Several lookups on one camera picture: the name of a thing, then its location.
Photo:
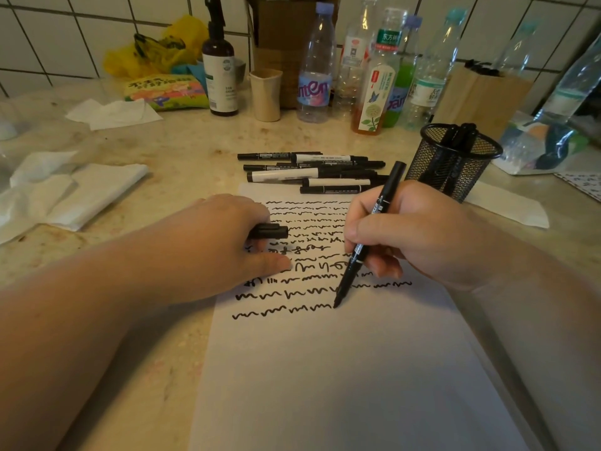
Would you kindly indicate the green soda bottle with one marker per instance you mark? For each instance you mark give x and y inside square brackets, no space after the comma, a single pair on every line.
[404,84]

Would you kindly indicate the clear bottle purple cap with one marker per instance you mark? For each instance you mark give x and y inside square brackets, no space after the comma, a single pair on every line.
[314,89]

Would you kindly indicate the clear bottle white cap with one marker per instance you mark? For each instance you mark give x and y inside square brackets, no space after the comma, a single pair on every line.
[352,51]

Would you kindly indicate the person's left hand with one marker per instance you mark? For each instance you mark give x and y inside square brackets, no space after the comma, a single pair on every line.
[206,253]

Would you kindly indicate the black mesh pen holder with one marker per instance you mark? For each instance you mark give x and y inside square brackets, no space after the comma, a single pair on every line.
[436,178]

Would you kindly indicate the yellow plastic bag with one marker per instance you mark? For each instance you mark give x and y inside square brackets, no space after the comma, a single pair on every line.
[127,63]

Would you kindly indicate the small white paper piece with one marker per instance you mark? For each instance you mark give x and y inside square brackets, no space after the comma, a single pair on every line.
[509,206]

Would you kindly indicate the person's left forearm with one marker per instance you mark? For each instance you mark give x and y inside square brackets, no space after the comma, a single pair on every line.
[65,361]

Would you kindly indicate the black pen cap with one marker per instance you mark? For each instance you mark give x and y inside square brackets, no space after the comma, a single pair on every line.
[272,231]

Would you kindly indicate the person's right hand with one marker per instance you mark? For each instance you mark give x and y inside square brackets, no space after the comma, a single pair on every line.
[432,234]

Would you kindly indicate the orange tea bottle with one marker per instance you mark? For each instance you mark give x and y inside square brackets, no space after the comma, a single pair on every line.
[373,103]

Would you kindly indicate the folded white napkin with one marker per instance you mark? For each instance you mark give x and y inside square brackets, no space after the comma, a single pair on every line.
[103,192]

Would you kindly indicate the water bottle teal cap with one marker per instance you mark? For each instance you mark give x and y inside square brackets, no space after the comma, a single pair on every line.
[570,93]
[425,93]
[514,53]

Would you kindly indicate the crumpled white tissue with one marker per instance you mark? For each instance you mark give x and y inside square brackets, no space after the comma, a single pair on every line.
[33,201]

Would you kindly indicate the grey bowl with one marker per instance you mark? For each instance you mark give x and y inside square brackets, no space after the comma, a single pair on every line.
[240,70]

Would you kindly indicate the clear plastic bag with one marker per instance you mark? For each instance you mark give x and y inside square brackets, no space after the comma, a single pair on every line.
[540,150]

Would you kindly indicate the pile of black pens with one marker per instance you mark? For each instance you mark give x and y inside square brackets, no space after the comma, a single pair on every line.
[281,175]

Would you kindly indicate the open cardboard box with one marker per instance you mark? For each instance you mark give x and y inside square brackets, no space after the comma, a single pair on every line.
[281,32]

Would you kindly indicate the brown spray bottle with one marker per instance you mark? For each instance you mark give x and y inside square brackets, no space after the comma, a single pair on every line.
[219,84]

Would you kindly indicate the colourful snack packet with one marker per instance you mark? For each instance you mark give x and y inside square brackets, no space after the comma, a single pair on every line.
[164,91]

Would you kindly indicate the person's right forearm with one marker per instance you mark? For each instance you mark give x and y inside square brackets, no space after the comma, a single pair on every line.
[540,352]

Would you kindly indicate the white paper sheet fine scribbles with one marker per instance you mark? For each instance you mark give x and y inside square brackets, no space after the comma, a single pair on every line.
[352,394]

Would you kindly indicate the small cardboard box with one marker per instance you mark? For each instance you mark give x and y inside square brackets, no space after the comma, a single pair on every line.
[483,100]

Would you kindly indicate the flat white tissue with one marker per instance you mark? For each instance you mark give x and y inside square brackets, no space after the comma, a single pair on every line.
[122,115]

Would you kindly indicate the beige cup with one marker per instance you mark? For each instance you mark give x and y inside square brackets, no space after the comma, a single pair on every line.
[266,98]

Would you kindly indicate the zigzag scribbled paper sheet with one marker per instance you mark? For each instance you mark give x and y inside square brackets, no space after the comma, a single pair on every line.
[584,185]

